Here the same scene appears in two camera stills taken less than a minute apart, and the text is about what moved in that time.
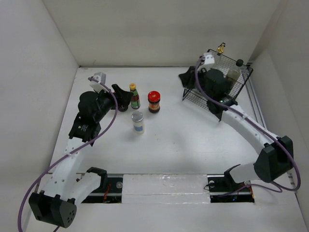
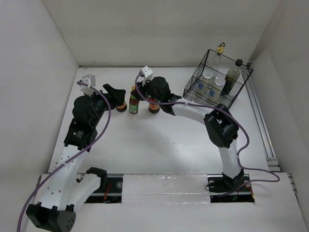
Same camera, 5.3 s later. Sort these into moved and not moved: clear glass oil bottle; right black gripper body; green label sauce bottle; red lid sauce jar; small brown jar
Moved: right black gripper body
Not moved: small brown jar; red lid sauce jar; clear glass oil bottle; green label sauce bottle
